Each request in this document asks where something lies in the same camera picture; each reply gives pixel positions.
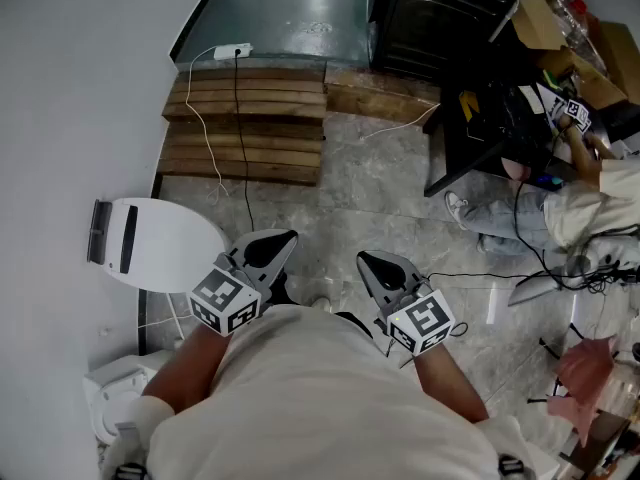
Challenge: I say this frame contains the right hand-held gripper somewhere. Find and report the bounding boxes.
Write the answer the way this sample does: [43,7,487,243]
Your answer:
[355,249,457,355]

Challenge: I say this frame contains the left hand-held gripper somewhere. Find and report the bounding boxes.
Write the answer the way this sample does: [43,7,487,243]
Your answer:
[187,227,300,338]

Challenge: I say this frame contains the person's left forearm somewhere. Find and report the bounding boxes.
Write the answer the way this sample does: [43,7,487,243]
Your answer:
[142,320,237,415]

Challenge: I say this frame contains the person's right forearm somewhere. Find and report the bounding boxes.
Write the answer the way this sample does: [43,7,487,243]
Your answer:
[412,348,490,424]

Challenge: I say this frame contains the person's black trousers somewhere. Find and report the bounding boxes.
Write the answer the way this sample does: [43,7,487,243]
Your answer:
[263,271,375,340]

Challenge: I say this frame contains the person's beige shirt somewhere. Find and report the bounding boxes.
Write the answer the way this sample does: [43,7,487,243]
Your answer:
[99,302,561,480]

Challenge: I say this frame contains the grey metal sheet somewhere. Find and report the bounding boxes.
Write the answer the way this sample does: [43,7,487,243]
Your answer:
[507,267,569,309]

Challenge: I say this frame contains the black table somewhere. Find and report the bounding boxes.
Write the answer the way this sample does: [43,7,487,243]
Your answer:
[422,75,569,199]

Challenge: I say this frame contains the wooden plank ramp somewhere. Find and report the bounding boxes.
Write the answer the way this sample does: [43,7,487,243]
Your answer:
[323,64,442,125]

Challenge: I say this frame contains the black folding rack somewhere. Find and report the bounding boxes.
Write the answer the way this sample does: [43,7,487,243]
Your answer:
[526,320,624,407]

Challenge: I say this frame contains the yellow black object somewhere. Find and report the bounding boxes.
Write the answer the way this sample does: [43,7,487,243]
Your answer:
[458,89,485,123]

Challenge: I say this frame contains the white power strip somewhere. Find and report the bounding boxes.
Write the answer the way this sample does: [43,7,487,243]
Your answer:
[213,42,255,61]

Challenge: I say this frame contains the pink cloth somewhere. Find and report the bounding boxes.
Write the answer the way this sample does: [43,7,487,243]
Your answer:
[546,334,620,448]

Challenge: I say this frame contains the white paper sheets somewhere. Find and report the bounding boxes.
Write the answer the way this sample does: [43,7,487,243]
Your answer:
[518,84,567,125]

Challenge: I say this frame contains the black washing machine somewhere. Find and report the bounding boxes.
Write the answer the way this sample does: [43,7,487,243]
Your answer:
[367,0,526,83]

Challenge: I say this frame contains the brown wooden stand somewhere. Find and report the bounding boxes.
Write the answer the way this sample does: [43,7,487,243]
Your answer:
[558,407,640,480]

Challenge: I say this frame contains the white metal rod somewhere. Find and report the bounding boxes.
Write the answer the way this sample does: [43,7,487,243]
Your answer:
[489,0,522,44]

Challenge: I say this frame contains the large open cardboard box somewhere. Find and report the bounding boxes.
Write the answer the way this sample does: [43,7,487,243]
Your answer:
[510,0,640,113]

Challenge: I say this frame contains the clear plastic bottles bag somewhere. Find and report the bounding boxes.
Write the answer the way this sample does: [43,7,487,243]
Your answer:
[552,0,610,75]

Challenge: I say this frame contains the thin white cable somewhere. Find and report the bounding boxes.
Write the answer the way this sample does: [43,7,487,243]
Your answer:
[358,101,442,142]
[136,291,187,342]
[184,45,230,207]

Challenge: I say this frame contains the thin black cable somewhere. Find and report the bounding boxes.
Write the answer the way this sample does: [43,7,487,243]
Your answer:
[232,47,257,234]

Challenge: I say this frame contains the tangle of black cables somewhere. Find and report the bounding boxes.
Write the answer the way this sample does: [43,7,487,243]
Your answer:
[512,180,640,295]

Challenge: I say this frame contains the black strap buckle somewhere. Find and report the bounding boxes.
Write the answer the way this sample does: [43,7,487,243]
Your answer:
[112,462,150,480]
[497,455,527,480]

